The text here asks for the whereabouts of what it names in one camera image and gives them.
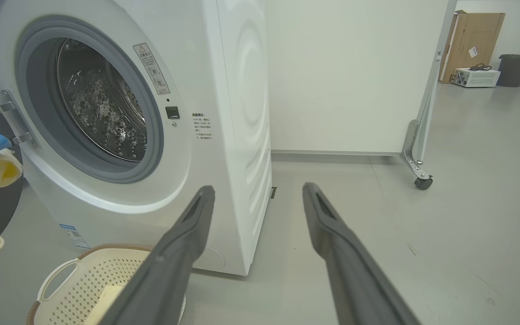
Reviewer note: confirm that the dark grey trash bin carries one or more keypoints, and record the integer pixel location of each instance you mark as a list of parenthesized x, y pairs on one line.
[(514, 70)]

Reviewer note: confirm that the white vented electronic box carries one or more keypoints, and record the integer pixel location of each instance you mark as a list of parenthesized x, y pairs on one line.
[(476, 78)]

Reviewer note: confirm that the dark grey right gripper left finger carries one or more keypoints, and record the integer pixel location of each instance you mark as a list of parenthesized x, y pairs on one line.
[(165, 271)]

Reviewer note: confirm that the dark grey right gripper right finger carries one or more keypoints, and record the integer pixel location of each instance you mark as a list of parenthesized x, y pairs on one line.
[(355, 280)]

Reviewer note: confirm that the cream perforated laundry basket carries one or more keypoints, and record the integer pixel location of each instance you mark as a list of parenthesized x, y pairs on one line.
[(84, 280)]

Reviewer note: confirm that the flat brown cardboard box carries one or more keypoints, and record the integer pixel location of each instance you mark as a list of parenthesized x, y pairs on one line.
[(472, 36)]

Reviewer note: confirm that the white partition panel on casters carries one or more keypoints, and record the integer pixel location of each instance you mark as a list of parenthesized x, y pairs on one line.
[(345, 76)]

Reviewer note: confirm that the white front-load washing machine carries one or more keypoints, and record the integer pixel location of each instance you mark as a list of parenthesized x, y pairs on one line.
[(224, 90)]

